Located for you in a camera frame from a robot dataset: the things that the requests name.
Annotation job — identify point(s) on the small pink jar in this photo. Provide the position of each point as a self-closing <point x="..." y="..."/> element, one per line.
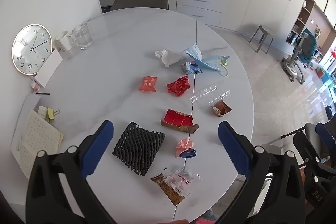
<point x="35" y="85"/>

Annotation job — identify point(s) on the white crumpled tissue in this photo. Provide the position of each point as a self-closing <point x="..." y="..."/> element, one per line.
<point x="168" y="57"/>

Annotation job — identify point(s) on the red paper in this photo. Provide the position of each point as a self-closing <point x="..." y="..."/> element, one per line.
<point x="178" y="86"/>

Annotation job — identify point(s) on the white mug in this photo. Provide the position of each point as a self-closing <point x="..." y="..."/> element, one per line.
<point x="63" y="41"/>

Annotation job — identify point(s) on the wooden bookshelf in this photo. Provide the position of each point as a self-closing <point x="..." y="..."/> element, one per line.
<point x="304" y="19"/>

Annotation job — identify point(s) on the torn red cardboard piece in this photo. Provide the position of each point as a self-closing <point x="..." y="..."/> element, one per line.
<point x="178" y="119"/>

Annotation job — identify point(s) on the grey chair black legs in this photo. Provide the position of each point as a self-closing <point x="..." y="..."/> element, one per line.
<point x="309" y="128"/>

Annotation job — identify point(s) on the blue face mask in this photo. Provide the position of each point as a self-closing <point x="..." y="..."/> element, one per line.
<point x="194" y="52"/>
<point x="211" y="62"/>

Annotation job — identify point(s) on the person's pink clothing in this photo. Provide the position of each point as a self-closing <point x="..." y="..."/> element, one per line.
<point x="202" y="221"/>

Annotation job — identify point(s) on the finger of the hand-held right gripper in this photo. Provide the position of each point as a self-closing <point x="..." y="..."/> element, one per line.
<point x="322" y="133"/>
<point x="302" y="144"/>

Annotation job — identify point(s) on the cream grid notebook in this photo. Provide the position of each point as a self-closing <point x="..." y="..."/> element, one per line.
<point x="34" y="142"/>

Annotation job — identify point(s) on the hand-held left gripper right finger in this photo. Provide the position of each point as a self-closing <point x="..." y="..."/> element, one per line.
<point x="233" y="150"/>

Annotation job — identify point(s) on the clear plastic bottle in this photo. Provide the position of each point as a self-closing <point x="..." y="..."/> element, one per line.
<point x="210" y="95"/>

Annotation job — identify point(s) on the clear plastic wrapper red print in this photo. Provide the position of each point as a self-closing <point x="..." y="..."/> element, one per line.
<point x="182" y="179"/>

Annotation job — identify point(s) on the round white wall clock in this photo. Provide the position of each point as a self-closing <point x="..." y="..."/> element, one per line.
<point x="31" y="49"/>

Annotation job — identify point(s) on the orange snack packet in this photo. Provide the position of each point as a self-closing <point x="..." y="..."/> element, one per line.
<point x="148" y="84"/>

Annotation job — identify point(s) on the gold binder clip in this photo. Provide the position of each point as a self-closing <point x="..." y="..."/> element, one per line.
<point x="53" y="113"/>

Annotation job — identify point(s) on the brown foil wrapper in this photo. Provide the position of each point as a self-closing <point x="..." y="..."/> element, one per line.
<point x="221" y="108"/>

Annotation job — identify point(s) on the black foam net sleeve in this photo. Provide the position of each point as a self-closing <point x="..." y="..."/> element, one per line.
<point x="136" y="148"/>

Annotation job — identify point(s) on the white cabinet drawer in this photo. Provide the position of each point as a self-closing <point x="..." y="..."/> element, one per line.
<point x="198" y="15"/>
<point x="200" y="1"/>

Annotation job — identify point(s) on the pink crumpled paper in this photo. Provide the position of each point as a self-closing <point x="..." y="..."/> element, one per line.
<point x="183" y="144"/>

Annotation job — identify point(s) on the blue child desk chair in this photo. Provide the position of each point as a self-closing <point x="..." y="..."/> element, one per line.
<point x="305" y="48"/>

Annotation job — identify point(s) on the black pen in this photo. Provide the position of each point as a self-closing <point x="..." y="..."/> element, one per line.
<point x="43" y="93"/>

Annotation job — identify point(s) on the grey dining chair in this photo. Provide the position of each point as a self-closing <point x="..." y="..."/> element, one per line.
<point x="139" y="2"/>

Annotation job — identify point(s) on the small blue printed packet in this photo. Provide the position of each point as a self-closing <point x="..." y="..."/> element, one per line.
<point x="190" y="68"/>

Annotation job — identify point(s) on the white paper sheet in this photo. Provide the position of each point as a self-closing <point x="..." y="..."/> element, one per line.
<point x="30" y="103"/>

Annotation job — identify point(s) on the grey stool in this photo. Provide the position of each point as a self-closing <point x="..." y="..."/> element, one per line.
<point x="262" y="35"/>

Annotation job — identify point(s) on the white card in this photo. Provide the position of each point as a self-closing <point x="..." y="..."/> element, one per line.
<point x="48" y="69"/>

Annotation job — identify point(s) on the red hanging decoration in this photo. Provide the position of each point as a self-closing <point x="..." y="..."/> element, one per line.
<point x="333" y="54"/>

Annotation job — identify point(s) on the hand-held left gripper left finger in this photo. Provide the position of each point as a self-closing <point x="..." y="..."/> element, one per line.
<point x="97" y="148"/>

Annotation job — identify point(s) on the clear glass pitcher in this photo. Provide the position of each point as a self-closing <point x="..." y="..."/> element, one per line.
<point x="82" y="37"/>

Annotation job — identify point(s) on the brown snack wrapper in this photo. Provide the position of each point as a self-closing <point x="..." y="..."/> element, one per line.
<point x="165" y="187"/>

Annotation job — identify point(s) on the green yellow wrapper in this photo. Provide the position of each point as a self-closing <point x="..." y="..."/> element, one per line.
<point x="225" y="60"/>

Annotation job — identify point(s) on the coloured storage boxes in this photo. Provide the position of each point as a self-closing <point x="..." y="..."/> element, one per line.
<point x="324" y="77"/>

